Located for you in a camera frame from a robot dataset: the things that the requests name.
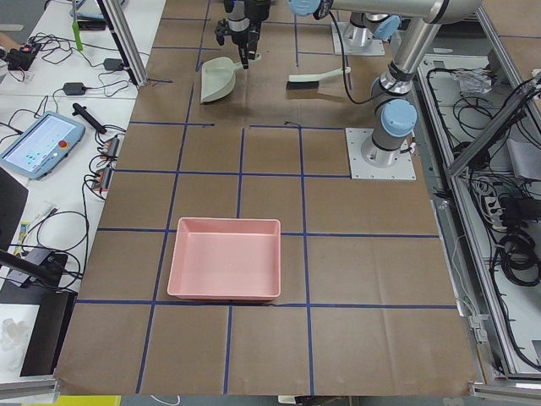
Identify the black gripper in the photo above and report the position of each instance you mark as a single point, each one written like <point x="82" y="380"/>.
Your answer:
<point x="243" y="37"/>

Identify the pale green dustpan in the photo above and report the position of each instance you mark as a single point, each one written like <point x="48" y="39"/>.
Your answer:
<point x="218" y="78"/>

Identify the white hand brush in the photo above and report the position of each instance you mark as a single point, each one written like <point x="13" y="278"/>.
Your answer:
<point x="312" y="81"/>

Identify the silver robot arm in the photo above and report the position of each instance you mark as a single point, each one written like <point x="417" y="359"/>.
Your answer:
<point x="395" y="116"/>
<point x="382" y="26"/>

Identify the black power adapter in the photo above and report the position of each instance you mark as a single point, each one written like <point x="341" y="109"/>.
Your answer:
<point x="74" y="89"/>
<point x="113" y="64"/>

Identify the pink plastic tray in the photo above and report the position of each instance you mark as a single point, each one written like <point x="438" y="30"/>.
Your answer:
<point x="226" y="258"/>

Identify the blue teach pendant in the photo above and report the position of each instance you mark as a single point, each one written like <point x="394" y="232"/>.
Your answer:
<point x="43" y="145"/>

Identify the crumpled plastic wrap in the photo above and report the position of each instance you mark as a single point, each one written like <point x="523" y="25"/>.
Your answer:
<point x="473" y="81"/>

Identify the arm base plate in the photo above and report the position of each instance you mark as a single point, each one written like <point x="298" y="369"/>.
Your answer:
<point x="368" y="162"/>
<point x="353" y="40"/>

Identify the aluminium frame post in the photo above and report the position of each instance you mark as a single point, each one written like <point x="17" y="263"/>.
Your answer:
<point x="117" y="24"/>

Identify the green handled tool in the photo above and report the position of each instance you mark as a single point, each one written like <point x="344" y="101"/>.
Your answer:
<point x="75" y="27"/>

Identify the black handle tool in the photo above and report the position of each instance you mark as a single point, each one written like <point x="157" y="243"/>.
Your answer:
<point x="89" y="118"/>

